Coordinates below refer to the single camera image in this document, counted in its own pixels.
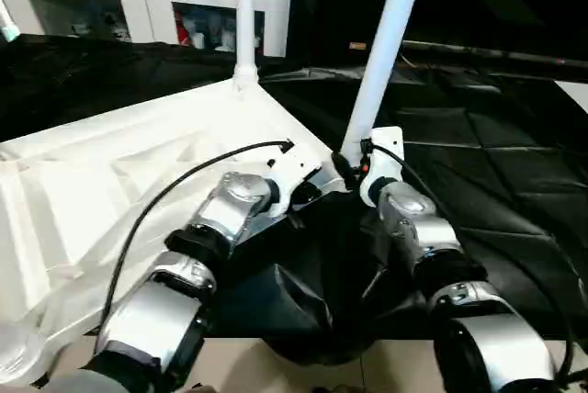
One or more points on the white plastic table leg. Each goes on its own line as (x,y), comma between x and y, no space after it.
(244,12)
(386,44)

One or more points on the white plastic table top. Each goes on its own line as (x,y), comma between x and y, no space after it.
(92,173)

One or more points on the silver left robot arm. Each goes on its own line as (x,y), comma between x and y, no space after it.
(184,264)

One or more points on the small yellow label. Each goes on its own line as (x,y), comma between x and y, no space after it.
(357,46)

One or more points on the black plastic mat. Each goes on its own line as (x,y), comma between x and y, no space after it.
(496,182)

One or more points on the black metal rod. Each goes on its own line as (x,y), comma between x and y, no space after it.
(496,51)

